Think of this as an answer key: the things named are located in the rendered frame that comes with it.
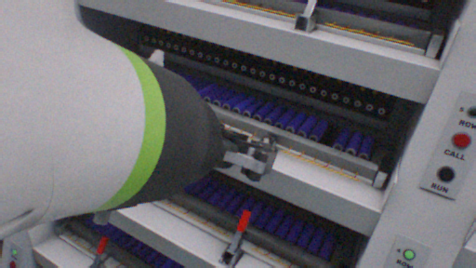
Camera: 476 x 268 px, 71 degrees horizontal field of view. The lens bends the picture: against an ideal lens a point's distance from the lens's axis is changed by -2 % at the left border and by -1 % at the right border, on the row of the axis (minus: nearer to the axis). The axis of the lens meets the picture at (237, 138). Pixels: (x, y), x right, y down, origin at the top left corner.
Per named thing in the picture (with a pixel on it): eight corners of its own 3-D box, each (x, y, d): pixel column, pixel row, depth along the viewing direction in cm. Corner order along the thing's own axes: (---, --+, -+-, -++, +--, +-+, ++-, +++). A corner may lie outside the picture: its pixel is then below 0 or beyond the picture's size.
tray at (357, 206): (370, 237, 46) (396, 182, 41) (61, 100, 67) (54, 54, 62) (389, 167, 61) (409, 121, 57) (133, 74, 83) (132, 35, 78)
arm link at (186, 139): (196, 53, 17) (68, 14, 20) (119, 270, 17) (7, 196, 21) (238, 81, 22) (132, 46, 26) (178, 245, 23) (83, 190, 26)
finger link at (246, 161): (194, 127, 28) (248, 150, 25) (227, 136, 32) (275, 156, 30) (184, 155, 28) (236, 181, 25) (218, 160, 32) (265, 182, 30)
